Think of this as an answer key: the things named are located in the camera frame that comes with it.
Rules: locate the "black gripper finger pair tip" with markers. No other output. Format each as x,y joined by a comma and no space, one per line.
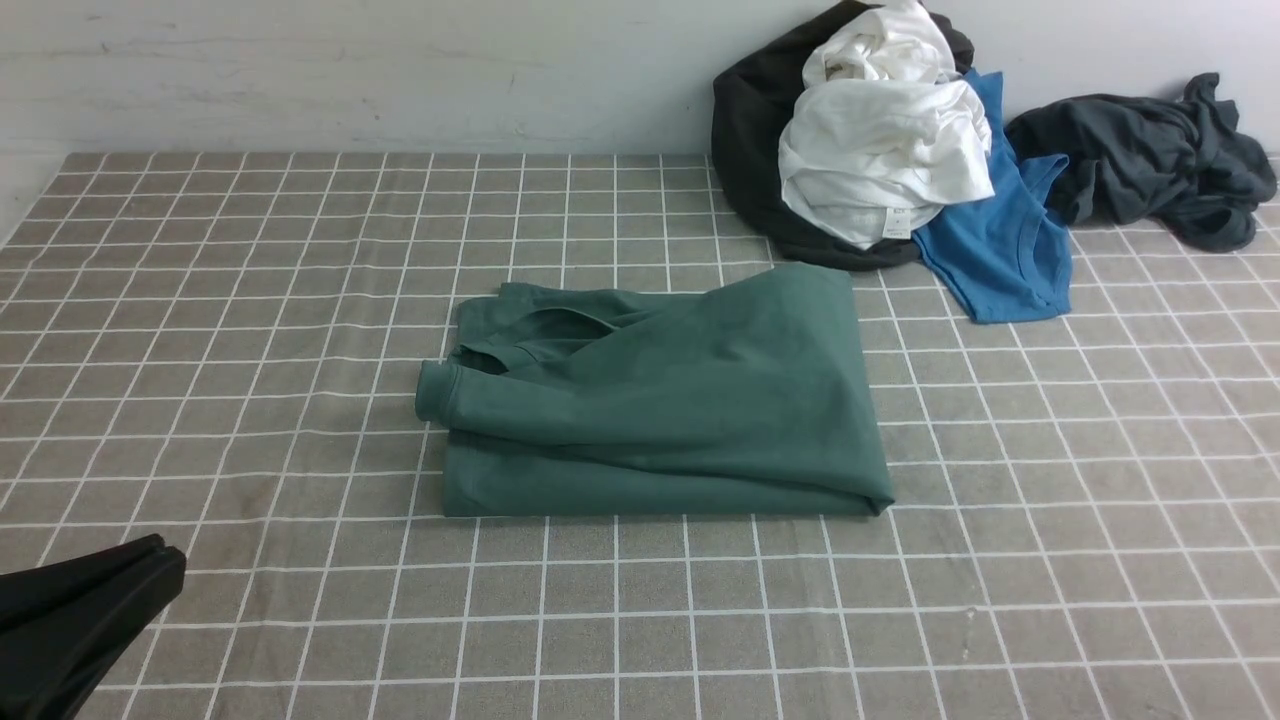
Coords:
63,626

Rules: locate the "green long sleeve shirt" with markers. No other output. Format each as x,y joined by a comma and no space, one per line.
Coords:
749,399

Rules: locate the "black garment under white shirt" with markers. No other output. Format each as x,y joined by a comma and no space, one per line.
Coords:
753,102

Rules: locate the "white crumpled shirt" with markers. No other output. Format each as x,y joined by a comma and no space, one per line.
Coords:
886,133

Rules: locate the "blue shirt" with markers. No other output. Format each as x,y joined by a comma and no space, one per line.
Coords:
1005,259

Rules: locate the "dark grey crumpled shirt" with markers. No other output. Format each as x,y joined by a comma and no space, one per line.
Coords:
1183,162

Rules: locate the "grey checkered tablecloth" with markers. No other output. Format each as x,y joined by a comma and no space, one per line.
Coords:
221,349

